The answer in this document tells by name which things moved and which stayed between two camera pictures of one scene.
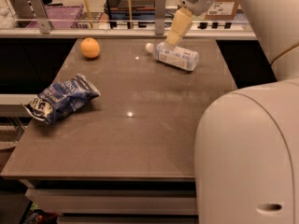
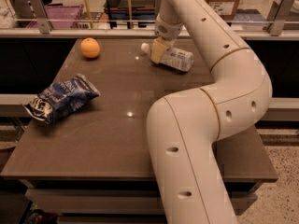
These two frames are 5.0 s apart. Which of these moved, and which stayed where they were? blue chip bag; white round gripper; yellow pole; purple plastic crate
Moved: white round gripper
Stayed: purple plastic crate; blue chip bag; yellow pole
